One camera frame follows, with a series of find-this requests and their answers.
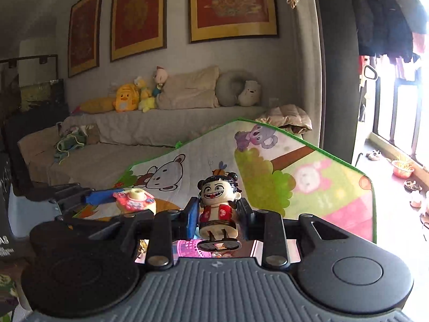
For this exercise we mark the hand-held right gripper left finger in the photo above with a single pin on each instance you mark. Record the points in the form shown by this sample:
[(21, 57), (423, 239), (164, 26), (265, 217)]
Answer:
[(191, 219)]

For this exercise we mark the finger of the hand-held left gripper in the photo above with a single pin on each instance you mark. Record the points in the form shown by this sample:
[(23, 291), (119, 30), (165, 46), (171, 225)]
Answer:
[(87, 221), (100, 197)]

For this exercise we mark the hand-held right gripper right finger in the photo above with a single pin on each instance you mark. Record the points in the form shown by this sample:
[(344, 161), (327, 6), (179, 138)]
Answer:
[(246, 221)]

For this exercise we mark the black haired cartoon figurine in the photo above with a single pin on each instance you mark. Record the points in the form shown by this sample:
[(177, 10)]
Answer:
[(219, 214)]

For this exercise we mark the pink plastic net scoop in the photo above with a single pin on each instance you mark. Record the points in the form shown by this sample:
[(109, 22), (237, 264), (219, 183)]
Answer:
[(187, 248)]

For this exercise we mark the pink cardboard box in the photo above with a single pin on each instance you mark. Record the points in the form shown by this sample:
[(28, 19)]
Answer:
[(258, 250)]

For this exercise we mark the cartoon printed play mat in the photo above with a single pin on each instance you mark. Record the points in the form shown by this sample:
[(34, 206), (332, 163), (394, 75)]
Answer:
[(301, 208)]

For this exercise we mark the green knitted cloth pile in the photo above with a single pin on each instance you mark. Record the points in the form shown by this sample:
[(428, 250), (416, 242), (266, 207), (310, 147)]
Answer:
[(72, 141)]

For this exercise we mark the green plastic clip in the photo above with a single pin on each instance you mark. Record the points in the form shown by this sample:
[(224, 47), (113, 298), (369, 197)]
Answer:
[(178, 144)]

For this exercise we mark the long yellow plush pillow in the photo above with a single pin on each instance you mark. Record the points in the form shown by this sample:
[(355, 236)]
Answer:
[(97, 104)]

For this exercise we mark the black furniture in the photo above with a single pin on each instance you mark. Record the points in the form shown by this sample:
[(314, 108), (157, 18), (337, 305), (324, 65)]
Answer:
[(30, 134)]

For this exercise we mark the yellow duck plush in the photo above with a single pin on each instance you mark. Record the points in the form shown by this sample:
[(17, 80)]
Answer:
[(127, 99)]

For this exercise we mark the small yellow plush toy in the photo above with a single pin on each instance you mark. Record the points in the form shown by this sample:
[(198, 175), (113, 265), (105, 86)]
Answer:
[(147, 102)]

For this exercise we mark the beige quilted jacket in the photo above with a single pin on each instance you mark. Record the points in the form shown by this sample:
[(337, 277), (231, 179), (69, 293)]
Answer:
[(288, 117)]

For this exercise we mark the white bear plush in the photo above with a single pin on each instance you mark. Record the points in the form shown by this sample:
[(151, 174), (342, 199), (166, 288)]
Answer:
[(249, 92)]

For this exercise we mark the beige pillow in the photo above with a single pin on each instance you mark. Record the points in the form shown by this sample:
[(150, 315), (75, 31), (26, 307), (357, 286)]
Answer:
[(187, 90)]

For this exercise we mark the grey neck pillow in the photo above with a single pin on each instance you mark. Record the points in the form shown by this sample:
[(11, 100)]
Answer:
[(228, 89)]

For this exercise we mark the red capped plush doll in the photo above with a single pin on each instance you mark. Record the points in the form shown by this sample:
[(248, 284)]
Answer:
[(160, 77)]

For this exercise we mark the white slippers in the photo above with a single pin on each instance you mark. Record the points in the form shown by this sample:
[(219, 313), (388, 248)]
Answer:
[(373, 155)]

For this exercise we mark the orange bowl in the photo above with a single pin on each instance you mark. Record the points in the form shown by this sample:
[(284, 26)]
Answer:
[(402, 169)]

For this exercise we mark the red gold framed picture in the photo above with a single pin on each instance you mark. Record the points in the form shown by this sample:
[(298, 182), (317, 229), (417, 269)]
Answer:
[(233, 6), (139, 16), (83, 30)]

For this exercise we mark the hanging pink clothes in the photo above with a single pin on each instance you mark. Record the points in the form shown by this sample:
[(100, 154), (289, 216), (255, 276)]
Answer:
[(405, 67)]

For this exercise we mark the hanging dark coats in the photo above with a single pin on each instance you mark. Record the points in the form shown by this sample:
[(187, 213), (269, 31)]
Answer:
[(378, 23)]

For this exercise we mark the black metal frame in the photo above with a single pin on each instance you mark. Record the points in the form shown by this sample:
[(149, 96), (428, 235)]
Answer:
[(43, 59)]

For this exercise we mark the orange wall ornament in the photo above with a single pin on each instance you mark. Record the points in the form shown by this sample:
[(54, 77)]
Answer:
[(293, 0)]

